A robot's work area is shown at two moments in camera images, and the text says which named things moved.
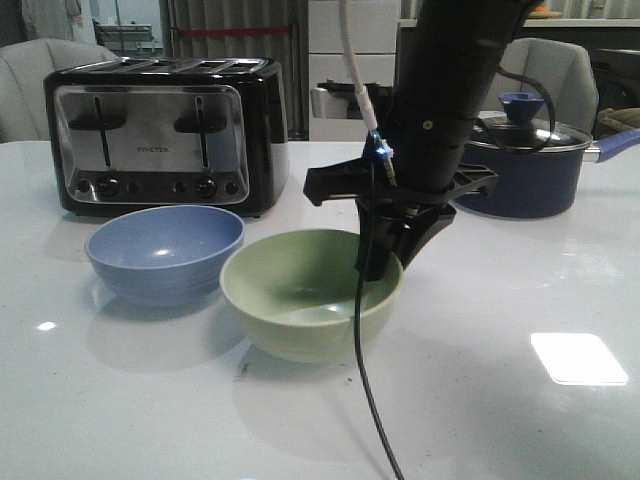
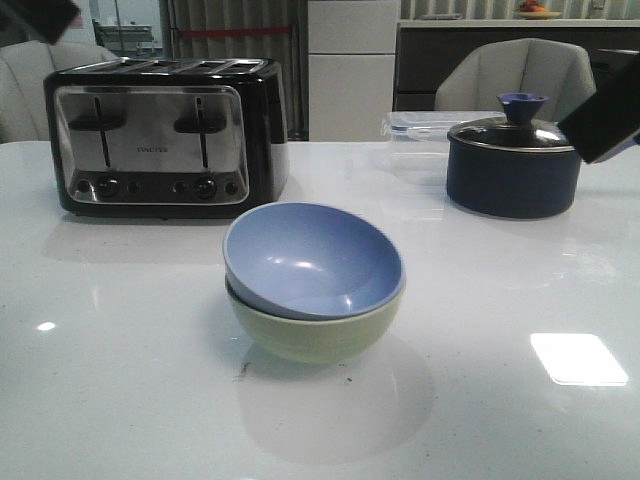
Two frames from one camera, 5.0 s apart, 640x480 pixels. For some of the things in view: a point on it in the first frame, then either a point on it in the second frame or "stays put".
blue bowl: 166,255 -> 310,261
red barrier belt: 233,30 stays put
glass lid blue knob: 520,133 stays put
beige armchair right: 559,72 stays put
